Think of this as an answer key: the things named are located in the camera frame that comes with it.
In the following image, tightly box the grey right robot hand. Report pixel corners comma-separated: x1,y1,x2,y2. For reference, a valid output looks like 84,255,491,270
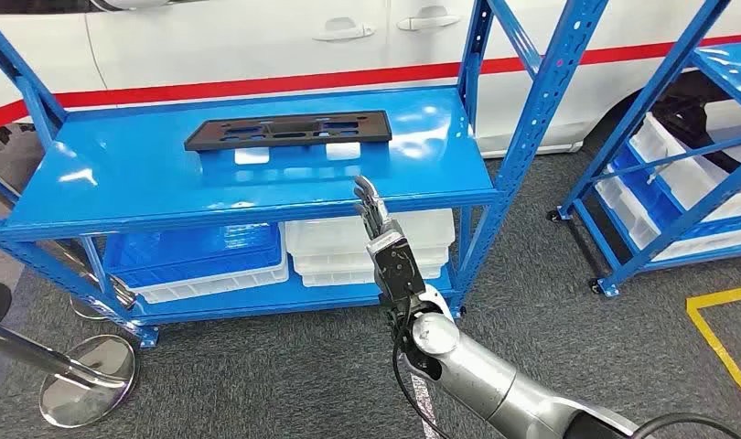
353,176,405,243

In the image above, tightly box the black plastic frame part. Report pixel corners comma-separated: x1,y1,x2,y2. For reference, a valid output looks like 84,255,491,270
183,110,393,153

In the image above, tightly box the blue metal shelf rack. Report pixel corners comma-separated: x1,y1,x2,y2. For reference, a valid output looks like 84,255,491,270
0,0,611,349
546,0,741,298

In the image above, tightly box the white plastic bin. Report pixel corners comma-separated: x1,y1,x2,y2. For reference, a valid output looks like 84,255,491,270
291,245,450,288
628,100,741,222
284,209,456,259
593,176,741,262
131,254,291,305

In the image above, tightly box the white car with red stripe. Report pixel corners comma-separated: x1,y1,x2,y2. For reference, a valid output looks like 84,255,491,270
0,0,741,177

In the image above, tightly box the thin black cable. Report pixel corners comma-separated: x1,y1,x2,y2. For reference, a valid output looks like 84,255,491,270
391,303,454,439

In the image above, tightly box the thick black cable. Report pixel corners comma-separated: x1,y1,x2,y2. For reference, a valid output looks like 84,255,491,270
629,413,741,439

